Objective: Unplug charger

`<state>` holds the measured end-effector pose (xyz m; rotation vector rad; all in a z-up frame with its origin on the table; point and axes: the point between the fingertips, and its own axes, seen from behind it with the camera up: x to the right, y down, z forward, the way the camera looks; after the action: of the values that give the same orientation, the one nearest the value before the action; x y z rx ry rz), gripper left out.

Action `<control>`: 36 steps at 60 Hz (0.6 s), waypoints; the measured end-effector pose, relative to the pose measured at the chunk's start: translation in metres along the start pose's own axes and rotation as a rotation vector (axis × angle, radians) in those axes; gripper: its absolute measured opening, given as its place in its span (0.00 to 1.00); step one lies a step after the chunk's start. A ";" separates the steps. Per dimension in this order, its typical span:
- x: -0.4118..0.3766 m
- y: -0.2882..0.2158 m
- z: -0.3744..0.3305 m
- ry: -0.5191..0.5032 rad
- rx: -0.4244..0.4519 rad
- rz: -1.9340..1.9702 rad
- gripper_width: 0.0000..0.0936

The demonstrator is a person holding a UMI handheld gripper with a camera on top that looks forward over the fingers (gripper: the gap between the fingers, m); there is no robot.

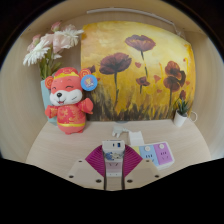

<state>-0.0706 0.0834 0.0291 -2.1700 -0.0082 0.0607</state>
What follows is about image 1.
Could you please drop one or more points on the red plush mouse toy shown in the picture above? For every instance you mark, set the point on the red plush mouse toy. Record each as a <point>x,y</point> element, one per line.
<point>68,113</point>

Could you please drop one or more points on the small white power plug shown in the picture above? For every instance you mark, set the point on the small white power plug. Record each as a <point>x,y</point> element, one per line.
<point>118,130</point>

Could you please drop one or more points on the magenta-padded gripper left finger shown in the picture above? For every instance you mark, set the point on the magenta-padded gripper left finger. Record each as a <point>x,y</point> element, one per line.
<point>91,173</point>

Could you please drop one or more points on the white charger block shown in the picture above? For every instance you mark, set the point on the white charger block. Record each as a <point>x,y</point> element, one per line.
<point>113,145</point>

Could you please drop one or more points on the white light bar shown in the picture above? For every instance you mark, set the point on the white light bar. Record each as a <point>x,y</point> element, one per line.
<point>133,12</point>

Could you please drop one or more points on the yellow poppy flower painting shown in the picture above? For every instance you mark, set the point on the yellow poppy flower painting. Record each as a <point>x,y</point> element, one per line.
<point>110,40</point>

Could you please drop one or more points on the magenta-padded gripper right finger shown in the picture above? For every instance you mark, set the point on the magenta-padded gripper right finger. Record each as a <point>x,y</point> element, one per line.
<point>136,173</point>

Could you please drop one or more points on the small plant in white pot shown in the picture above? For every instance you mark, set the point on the small plant in white pot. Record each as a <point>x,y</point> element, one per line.
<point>180,118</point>

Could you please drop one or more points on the pastel multicolour power strip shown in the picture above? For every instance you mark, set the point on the pastel multicolour power strip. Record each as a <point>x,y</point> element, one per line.
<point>156,155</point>

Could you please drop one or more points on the light blue vase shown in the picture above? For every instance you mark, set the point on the light blue vase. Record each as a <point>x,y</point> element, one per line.
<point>45,100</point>

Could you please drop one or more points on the pink and white flower bouquet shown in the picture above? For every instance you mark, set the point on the pink and white flower bouquet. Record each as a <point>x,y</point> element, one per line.
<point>63,38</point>

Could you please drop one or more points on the white adapter block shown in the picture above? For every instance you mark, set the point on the white adapter block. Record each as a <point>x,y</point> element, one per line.
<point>136,138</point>

